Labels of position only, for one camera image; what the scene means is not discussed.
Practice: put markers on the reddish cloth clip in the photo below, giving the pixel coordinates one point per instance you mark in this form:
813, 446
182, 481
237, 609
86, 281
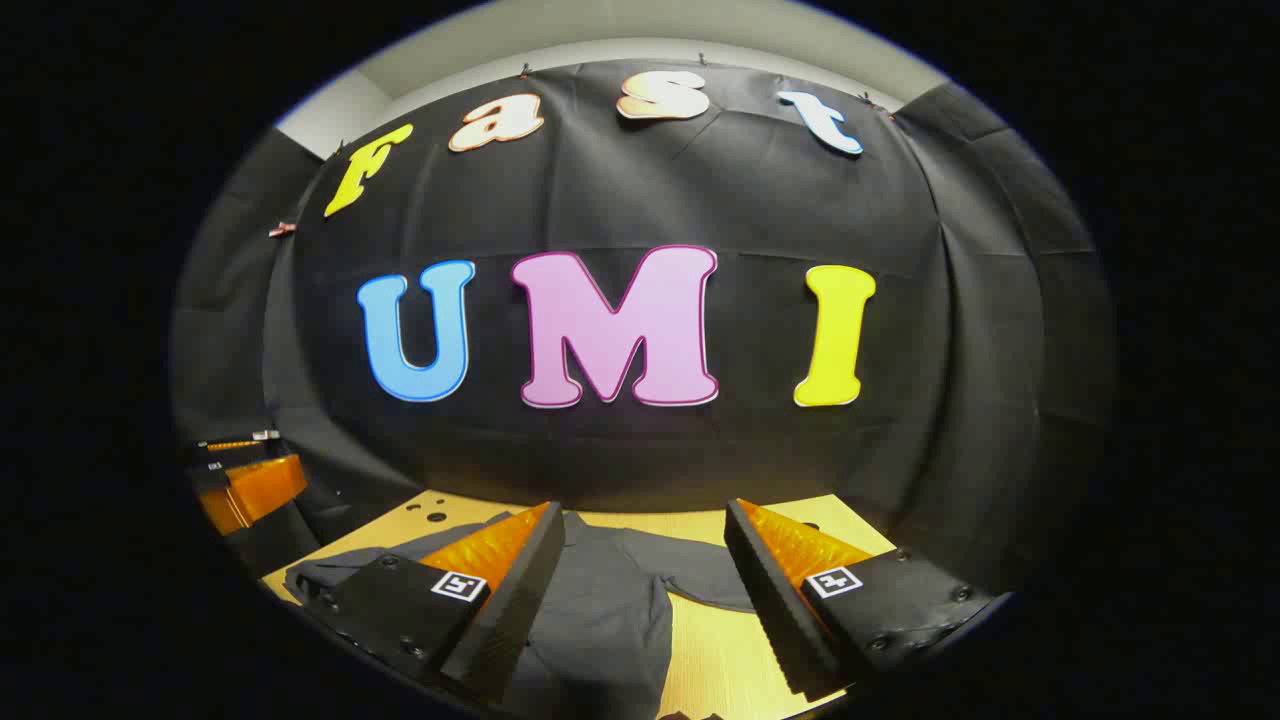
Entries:
282, 229

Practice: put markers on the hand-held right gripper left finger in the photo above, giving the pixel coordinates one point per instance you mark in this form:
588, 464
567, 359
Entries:
520, 610

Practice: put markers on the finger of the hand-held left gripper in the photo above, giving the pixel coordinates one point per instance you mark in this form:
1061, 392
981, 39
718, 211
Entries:
255, 492
240, 458

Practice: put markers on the black backdrop cloth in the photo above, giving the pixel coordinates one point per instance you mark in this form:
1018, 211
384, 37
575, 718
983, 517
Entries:
700, 200

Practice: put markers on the grey polo shirt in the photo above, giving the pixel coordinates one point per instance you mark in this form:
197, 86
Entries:
610, 620

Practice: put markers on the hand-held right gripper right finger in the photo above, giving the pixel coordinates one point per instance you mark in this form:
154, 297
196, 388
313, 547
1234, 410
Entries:
775, 610

